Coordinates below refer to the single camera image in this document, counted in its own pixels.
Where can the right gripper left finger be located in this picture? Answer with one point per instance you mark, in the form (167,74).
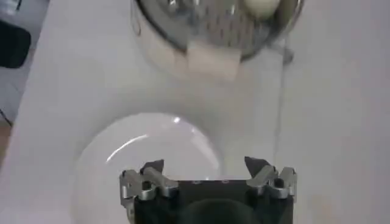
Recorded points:
(146,185)

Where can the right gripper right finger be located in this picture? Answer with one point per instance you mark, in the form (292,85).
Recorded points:
(274,184)

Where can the black robot torso part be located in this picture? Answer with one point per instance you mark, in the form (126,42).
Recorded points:
(13,45)

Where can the perforated steel steamer basket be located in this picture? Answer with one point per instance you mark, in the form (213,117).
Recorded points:
(219,27)

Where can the white electric pot base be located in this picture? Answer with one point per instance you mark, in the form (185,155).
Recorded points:
(213,64)

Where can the round white plate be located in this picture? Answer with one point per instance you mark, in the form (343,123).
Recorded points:
(152,143)

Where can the white steamed bun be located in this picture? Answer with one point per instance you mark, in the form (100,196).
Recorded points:
(261,7)

